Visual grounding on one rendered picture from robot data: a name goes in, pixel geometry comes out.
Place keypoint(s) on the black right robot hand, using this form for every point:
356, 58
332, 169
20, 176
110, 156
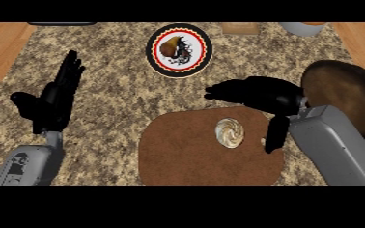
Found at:
266, 93

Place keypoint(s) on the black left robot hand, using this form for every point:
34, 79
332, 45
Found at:
54, 99

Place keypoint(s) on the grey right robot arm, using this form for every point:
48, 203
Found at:
328, 145

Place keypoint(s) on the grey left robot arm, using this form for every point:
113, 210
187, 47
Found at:
32, 164

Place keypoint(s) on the cream swirl cupcake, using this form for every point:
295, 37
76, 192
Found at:
229, 132

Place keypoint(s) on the brown pan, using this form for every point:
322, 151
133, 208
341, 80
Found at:
334, 87

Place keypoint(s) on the brown cutting board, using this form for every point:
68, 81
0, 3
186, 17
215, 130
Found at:
208, 148

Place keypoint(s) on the tan wooden block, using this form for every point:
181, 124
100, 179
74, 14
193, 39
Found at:
239, 27

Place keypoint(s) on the grey pot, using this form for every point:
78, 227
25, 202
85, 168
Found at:
303, 27

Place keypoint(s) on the can with red-black rim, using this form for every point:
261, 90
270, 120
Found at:
178, 50

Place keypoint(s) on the dark grey flat appliance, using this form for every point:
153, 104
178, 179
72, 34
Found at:
60, 23

